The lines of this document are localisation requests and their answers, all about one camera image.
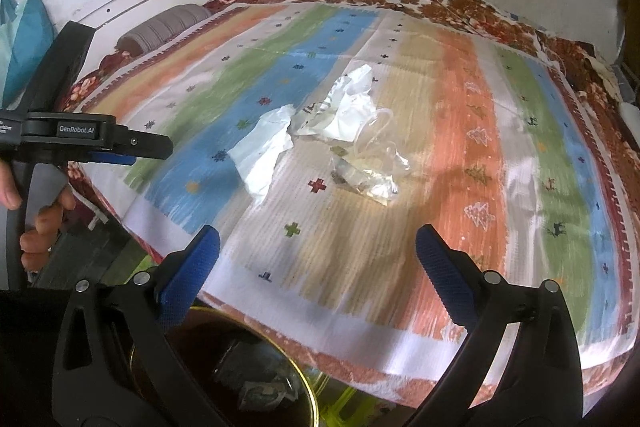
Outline cream yellow snack wrapper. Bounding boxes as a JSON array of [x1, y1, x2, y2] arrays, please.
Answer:
[[330, 145, 399, 206]]

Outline green white medicine box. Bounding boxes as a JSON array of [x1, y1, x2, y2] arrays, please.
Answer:
[[240, 376, 302, 412]]

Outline gold-rimmed round trash bin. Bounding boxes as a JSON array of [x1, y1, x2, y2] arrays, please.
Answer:
[[127, 303, 321, 427]]

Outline person's left hand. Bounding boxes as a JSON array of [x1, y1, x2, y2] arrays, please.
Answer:
[[0, 156, 77, 275]]

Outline grey ribbed pillow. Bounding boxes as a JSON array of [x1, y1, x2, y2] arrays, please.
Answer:
[[116, 4, 212, 57]]

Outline teal cloth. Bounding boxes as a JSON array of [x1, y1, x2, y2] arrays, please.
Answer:
[[0, 0, 55, 109]]

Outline white tissue on mat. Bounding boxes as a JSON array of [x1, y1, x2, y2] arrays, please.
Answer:
[[228, 104, 295, 202]]

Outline clear plastic cup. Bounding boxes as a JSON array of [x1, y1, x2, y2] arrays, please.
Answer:
[[352, 108, 411, 176]]

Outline colourful striped bed mat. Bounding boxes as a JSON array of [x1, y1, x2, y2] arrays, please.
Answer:
[[77, 3, 638, 381]]

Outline white crumpled plastic bag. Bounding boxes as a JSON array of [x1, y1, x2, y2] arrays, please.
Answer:
[[290, 64, 376, 143]]

